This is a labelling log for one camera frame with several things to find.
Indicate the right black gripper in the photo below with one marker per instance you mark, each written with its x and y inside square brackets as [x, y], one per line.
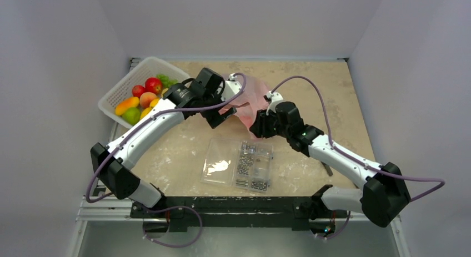
[262, 124]

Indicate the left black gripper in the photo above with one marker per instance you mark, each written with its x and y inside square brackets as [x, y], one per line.
[214, 117]

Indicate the pink plastic bag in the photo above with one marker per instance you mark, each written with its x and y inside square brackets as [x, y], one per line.
[250, 101]

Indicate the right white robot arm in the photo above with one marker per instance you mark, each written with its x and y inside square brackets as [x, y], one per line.
[380, 191]

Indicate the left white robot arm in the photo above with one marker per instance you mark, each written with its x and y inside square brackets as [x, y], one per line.
[112, 163]

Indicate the green grapes bunch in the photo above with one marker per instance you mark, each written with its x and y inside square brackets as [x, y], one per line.
[166, 80]

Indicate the clear plastic screw box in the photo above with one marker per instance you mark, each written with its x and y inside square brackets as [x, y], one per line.
[242, 164]

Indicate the yellow lemon fruit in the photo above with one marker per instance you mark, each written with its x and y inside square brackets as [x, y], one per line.
[148, 109]

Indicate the large red apple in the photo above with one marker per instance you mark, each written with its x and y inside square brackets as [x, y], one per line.
[154, 85]

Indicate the peach fruit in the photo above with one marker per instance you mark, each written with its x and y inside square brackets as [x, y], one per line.
[146, 99]

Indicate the white plastic basket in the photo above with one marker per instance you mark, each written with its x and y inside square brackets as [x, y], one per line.
[146, 68]

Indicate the small red apple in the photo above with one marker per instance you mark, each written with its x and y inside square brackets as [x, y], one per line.
[138, 90]

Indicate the orange yellow mango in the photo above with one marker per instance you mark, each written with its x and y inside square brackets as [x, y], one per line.
[123, 106]

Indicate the green lime fruit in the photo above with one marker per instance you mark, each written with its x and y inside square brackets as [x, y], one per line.
[132, 116]

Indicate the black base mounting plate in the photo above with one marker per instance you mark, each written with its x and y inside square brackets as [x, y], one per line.
[181, 225]

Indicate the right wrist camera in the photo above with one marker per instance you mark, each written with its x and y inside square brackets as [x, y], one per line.
[273, 99]

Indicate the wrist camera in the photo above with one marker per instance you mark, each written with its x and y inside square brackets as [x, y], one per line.
[273, 99]
[231, 87]

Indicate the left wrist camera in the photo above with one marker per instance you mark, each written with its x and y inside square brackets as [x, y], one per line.
[231, 87]

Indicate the black T-handle tool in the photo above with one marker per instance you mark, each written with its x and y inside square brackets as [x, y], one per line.
[328, 169]

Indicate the aluminium frame rail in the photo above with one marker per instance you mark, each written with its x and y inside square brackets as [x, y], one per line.
[297, 208]

